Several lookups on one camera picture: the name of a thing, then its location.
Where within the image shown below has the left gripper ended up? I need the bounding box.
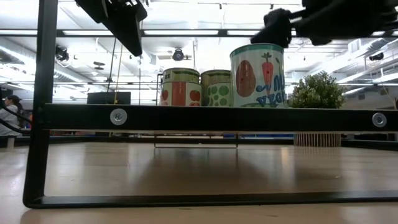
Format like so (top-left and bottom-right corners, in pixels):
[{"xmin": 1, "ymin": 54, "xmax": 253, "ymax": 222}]
[{"xmin": 75, "ymin": 0, "xmax": 149, "ymax": 57}]

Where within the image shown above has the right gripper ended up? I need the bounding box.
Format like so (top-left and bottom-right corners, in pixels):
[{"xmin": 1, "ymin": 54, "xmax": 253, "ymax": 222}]
[{"xmin": 251, "ymin": 0, "xmax": 398, "ymax": 48}]

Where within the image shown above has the vegetable label tin can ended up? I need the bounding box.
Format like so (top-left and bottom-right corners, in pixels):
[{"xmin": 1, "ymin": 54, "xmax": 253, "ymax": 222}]
[{"xmin": 229, "ymin": 42, "xmax": 286, "ymax": 108}]

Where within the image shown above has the tomato label tin can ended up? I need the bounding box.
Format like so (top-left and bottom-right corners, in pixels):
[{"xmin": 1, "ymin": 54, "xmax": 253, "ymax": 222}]
[{"xmin": 160, "ymin": 67, "xmax": 201, "ymax": 106}]

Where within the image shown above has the green pea label tin can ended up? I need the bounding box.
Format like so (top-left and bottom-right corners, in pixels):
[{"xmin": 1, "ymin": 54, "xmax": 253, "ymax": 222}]
[{"xmin": 200, "ymin": 69, "xmax": 233, "ymax": 107}]

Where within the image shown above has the potted green plant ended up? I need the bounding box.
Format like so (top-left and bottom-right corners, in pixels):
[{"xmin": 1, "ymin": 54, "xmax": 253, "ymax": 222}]
[{"xmin": 287, "ymin": 71, "xmax": 348, "ymax": 147}]

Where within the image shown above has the person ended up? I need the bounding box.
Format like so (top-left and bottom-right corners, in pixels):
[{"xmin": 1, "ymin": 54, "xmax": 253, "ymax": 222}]
[{"xmin": 0, "ymin": 95, "xmax": 24, "ymax": 137}]

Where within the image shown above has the wooden shelf with black frame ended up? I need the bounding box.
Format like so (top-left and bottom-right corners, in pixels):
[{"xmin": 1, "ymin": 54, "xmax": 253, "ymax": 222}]
[{"xmin": 23, "ymin": 0, "xmax": 398, "ymax": 209}]

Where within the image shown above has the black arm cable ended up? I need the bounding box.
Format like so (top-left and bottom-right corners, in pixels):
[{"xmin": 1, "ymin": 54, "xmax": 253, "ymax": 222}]
[{"xmin": 0, "ymin": 105, "xmax": 34, "ymax": 135}]

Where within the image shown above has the black aluminium table frame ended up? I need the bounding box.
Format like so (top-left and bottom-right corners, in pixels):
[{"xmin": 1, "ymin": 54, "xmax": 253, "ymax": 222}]
[{"xmin": 0, "ymin": 136, "xmax": 398, "ymax": 149}]

